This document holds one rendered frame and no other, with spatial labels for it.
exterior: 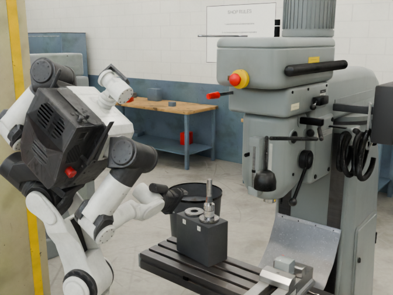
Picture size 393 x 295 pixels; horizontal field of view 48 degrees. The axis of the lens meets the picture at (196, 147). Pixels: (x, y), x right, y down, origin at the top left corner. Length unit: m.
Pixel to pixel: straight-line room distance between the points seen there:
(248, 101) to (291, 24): 0.39
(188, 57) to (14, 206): 4.87
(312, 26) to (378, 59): 4.15
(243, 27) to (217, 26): 0.47
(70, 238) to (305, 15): 1.18
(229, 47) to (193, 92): 5.80
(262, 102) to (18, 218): 1.96
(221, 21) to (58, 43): 3.26
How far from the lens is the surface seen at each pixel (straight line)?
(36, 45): 9.30
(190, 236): 2.02
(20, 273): 3.18
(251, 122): 1.59
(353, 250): 2.15
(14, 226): 3.03
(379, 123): 1.71
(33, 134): 1.50
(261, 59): 1.40
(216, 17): 6.96
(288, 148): 1.57
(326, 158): 1.84
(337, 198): 2.02
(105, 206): 1.45
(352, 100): 2.05
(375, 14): 5.89
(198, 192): 4.01
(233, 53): 1.45
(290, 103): 1.49
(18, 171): 1.72
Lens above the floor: 1.88
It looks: 14 degrees down
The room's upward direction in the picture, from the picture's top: straight up
